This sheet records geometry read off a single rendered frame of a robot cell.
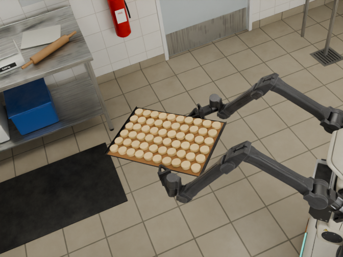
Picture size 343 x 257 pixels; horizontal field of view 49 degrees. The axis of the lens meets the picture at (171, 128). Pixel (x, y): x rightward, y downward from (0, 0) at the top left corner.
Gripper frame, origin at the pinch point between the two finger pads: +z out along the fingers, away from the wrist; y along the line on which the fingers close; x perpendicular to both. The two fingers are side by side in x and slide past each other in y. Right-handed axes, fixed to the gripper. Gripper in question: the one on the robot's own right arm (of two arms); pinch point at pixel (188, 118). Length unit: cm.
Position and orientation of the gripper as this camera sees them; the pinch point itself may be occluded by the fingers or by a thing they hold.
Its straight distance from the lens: 223.5
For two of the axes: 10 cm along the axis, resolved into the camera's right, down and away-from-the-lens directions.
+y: -1.7, -6.9, -7.0
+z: -9.2, 3.6, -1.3
